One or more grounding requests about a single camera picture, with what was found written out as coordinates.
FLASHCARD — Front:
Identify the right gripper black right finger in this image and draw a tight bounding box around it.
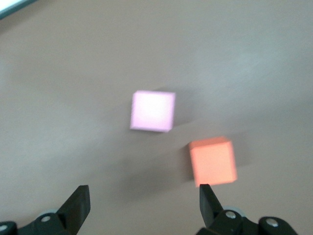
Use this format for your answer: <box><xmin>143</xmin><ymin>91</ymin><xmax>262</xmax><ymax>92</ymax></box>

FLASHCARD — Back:
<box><xmin>199</xmin><ymin>183</ymin><xmax>247</xmax><ymax>235</ymax></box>

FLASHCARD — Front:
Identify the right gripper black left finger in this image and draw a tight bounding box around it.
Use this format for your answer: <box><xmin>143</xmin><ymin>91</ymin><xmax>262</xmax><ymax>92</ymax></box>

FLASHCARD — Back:
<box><xmin>31</xmin><ymin>185</ymin><xmax>90</xmax><ymax>235</ymax></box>

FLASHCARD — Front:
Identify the orange foam cube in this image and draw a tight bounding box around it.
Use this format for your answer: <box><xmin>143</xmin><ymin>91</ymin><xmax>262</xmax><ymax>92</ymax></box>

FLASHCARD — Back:
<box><xmin>188</xmin><ymin>136</ymin><xmax>238</xmax><ymax>188</ymax></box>

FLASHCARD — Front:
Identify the pink foam cube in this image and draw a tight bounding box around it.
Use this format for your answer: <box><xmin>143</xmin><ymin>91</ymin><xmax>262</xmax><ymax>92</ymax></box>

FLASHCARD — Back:
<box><xmin>129</xmin><ymin>90</ymin><xmax>177</xmax><ymax>134</ymax></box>

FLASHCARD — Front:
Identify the white table edge strip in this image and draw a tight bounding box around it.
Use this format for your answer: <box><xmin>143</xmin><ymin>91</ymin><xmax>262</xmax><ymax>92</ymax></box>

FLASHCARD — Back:
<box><xmin>0</xmin><ymin>0</ymin><xmax>37</xmax><ymax>20</ymax></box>

